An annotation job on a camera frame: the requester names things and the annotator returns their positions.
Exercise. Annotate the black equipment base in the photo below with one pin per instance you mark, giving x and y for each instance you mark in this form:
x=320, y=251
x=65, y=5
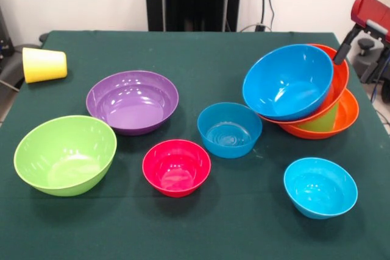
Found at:
x=18, y=59
x=372, y=68

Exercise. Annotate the small dark blue bowl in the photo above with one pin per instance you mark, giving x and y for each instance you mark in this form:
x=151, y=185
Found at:
x=230, y=131

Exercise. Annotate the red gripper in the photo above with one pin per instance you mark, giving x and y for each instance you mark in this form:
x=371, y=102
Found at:
x=370, y=11

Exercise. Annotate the orange plastic bowl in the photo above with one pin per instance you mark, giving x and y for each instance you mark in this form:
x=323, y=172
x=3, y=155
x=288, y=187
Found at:
x=340, y=80
x=347, y=117

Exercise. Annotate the dark green tablecloth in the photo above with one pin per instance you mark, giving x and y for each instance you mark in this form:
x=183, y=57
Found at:
x=183, y=229

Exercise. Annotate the purple plastic bowl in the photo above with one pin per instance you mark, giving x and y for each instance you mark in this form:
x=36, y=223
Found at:
x=132, y=101

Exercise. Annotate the yellow plastic cup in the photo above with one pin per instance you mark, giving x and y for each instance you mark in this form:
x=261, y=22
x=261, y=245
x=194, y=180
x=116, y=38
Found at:
x=46, y=65

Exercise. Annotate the large blue plastic bowl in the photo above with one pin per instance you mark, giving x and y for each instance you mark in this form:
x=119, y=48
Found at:
x=286, y=83

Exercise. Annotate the green plastic cup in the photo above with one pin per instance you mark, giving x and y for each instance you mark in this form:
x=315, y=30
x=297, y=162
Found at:
x=323, y=120

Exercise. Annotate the large green plastic bowl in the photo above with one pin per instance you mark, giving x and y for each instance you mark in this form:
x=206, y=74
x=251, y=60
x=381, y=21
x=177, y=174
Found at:
x=64, y=156

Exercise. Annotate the pink plastic bowl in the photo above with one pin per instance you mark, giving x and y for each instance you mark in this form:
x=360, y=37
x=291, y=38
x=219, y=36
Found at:
x=177, y=167

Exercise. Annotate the small cyan plastic bowl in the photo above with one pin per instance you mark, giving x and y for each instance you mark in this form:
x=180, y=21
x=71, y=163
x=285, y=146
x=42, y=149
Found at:
x=320, y=187

